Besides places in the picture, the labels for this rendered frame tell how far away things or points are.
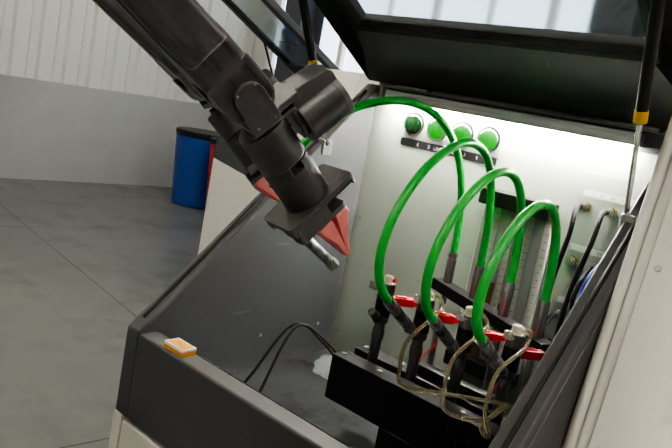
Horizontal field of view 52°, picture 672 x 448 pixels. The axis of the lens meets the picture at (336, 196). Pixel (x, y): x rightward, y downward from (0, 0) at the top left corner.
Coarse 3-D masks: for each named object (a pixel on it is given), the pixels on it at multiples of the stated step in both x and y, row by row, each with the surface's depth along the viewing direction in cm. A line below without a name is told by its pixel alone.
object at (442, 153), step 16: (448, 144) 107; (464, 144) 109; (480, 144) 113; (432, 160) 104; (416, 176) 102; (400, 208) 100; (384, 240) 99; (384, 256) 99; (480, 256) 124; (480, 272) 124; (384, 288) 101; (384, 304) 104; (400, 320) 107
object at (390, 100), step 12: (396, 96) 120; (360, 108) 116; (420, 108) 122; (432, 108) 123; (444, 120) 124; (456, 156) 128; (456, 168) 129; (456, 228) 131; (456, 240) 131; (456, 252) 132
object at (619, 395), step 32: (640, 224) 96; (640, 256) 95; (640, 288) 94; (608, 320) 95; (640, 320) 93; (608, 352) 95; (640, 352) 92; (608, 384) 93; (640, 384) 91; (576, 416) 95; (608, 416) 92; (640, 416) 90
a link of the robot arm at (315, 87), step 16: (288, 80) 77; (304, 80) 75; (320, 80) 76; (336, 80) 76; (240, 96) 69; (256, 96) 70; (288, 96) 74; (304, 96) 75; (320, 96) 76; (336, 96) 76; (240, 112) 70; (256, 112) 71; (272, 112) 72; (304, 112) 75; (320, 112) 76; (336, 112) 77; (256, 128) 71; (320, 128) 76
